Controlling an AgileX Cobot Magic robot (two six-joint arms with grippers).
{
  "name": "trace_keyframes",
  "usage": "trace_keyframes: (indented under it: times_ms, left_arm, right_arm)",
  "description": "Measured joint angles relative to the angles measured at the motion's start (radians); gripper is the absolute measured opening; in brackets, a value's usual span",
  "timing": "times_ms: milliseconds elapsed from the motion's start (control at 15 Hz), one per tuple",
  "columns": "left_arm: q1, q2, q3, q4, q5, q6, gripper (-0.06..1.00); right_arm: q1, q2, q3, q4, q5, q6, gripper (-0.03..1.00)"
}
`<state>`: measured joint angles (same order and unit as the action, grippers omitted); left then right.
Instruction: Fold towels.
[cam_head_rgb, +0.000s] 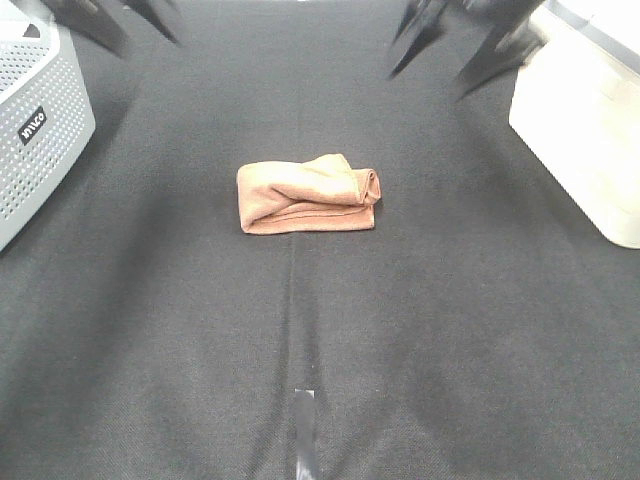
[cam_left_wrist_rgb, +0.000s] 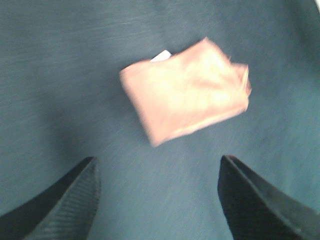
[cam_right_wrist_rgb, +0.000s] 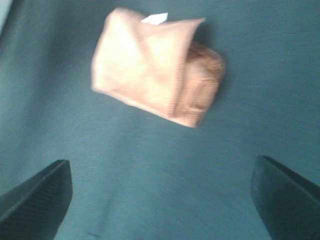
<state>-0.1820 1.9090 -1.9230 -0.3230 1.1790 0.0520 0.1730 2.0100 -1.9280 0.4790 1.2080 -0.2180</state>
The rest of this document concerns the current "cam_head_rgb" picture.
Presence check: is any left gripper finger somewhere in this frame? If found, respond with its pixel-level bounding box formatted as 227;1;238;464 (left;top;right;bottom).
123;0;181;45
42;0;128;55

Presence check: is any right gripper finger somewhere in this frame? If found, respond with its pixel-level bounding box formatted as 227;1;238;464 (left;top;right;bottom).
454;20;545;101
387;1;448;80

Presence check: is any brown towel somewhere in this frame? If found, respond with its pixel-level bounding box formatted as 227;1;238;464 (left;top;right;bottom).
236;154;381;235

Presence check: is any grey tape strip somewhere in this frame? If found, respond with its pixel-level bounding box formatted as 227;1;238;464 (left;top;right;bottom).
294;389;319;480

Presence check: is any grey perforated plastic basket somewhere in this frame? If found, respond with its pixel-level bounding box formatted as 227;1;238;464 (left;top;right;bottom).
1;1;95;246

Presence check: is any pale green plastic bin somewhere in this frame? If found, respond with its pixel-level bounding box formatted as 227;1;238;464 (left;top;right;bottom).
509;1;639;249

